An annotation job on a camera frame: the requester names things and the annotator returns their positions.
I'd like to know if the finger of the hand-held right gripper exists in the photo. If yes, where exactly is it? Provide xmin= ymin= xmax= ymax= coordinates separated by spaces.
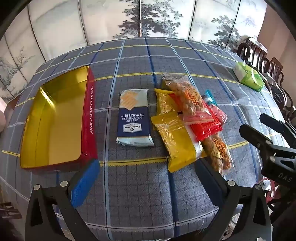
xmin=259 ymin=113 xmax=296 ymax=149
xmin=239 ymin=123 xmax=281 ymax=161

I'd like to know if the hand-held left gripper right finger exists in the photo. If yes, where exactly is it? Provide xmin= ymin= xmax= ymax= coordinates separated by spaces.
xmin=193 ymin=159 xmax=272 ymax=241

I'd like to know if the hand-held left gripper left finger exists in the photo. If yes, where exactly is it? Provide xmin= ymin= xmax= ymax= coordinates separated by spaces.
xmin=24 ymin=159 xmax=100 ymax=241

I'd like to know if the pink patterned snack packet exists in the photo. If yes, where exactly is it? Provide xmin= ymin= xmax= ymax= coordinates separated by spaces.
xmin=208 ymin=104 xmax=228 ymax=124

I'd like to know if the red snack packet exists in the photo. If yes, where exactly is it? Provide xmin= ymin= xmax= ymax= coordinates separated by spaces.
xmin=170 ymin=93 xmax=223 ymax=142

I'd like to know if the teal snack packet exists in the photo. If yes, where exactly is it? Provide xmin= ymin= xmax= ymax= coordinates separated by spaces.
xmin=203 ymin=90 xmax=218 ymax=106

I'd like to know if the red tin box gold inside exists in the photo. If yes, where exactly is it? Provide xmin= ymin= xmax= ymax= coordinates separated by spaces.
xmin=20 ymin=65 xmax=100 ymax=172

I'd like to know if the blue cracker packet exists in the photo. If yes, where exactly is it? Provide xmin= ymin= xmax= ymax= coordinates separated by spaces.
xmin=116 ymin=88 xmax=155 ymax=147

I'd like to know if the clear bag of brown snacks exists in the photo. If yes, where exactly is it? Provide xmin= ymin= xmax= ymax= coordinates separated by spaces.
xmin=168 ymin=76 xmax=214 ymax=122
xmin=202 ymin=136 xmax=234 ymax=175

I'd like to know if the dark wooden chair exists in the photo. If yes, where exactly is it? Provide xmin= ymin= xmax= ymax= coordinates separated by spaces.
xmin=266 ymin=57 xmax=287 ymax=93
xmin=276 ymin=86 xmax=296 ymax=124
xmin=237 ymin=37 xmax=269 ymax=70

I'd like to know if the large yellow snack packet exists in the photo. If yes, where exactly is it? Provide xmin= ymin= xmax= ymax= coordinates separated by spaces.
xmin=151 ymin=114 xmax=205 ymax=172

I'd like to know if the grey cloth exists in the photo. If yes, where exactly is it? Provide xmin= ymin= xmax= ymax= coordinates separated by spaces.
xmin=262 ymin=72 xmax=278 ymax=88

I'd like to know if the green tissue pack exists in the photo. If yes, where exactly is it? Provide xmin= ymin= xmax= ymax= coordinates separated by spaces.
xmin=232 ymin=61 xmax=265 ymax=92

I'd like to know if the blue plaid tablecloth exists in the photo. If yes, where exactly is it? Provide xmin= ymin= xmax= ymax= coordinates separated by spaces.
xmin=0 ymin=37 xmax=292 ymax=234

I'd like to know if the painted folding screen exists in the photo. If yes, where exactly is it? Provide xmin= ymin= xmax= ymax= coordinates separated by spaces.
xmin=0 ymin=0 xmax=266 ymax=102

